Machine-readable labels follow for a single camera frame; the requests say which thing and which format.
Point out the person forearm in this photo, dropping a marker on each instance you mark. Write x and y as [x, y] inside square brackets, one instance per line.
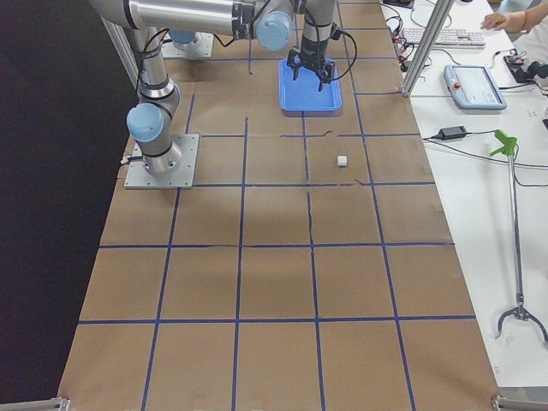
[527, 19]

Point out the blue plastic tray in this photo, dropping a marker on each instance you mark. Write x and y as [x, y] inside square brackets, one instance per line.
[302, 97]

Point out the person hand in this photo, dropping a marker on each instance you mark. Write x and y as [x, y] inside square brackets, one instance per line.
[495, 21]

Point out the white keyboard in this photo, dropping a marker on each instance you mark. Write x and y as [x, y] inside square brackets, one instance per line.
[449, 38]

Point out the black power adapter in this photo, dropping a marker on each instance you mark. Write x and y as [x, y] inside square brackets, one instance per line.
[452, 133]

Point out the teach pendant tablet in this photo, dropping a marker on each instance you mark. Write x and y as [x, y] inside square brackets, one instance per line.
[473, 88]

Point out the green grabber tool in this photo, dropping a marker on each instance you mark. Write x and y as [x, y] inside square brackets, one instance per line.
[519, 312]

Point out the aluminium frame post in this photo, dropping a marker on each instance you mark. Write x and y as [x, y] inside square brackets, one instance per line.
[434, 25]

